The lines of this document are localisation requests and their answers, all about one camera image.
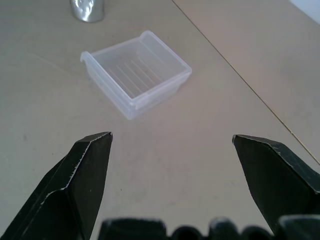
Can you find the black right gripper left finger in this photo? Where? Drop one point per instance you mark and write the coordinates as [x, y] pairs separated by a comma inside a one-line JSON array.
[[75, 190]]

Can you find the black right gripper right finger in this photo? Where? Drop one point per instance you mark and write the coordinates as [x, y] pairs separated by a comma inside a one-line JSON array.
[[277, 180]]

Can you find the clear plastic square container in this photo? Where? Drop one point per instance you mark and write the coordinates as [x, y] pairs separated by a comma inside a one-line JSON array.
[[136, 77]]

